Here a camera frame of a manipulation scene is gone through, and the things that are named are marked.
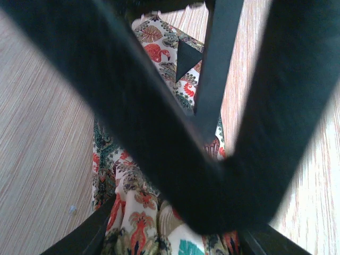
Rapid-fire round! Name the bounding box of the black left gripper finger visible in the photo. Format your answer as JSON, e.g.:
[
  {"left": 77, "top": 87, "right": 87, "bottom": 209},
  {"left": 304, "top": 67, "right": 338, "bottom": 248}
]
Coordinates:
[
  {"left": 238, "top": 224, "right": 311, "bottom": 255},
  {"left": 193, "top": 0, "right": 244, "bottom": 143},
  {"left": 41, "top": 195, "right": 116, "bottom": 255},
  {"left": 1, "top": 1, "right": 339, "bottom": 234}
]

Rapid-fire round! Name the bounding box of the paisley patterned necktie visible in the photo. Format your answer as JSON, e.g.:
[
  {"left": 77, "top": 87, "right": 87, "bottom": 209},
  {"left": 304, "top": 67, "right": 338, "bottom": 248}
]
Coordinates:
[{"left": 92, "top": 14, "right": 241, "bottom": 254}]

